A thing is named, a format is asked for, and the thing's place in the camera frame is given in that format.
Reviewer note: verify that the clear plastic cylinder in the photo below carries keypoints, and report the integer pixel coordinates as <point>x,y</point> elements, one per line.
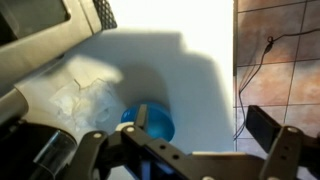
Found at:
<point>55,153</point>

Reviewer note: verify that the silver toaster oven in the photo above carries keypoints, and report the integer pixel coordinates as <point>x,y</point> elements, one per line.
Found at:
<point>40,43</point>

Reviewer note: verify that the crumpled clear plastic wrap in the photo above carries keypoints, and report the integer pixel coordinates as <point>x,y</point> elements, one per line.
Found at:
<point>83,103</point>

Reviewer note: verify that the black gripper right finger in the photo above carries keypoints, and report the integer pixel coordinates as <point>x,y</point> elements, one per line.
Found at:
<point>266,130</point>

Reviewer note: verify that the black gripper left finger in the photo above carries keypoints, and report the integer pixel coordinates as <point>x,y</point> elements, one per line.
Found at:
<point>133,146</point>

